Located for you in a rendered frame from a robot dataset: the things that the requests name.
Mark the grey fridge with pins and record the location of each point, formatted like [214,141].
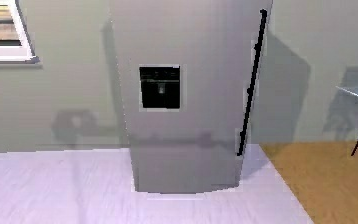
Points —
[207,100]

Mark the white framed window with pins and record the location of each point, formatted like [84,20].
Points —
[3,33]

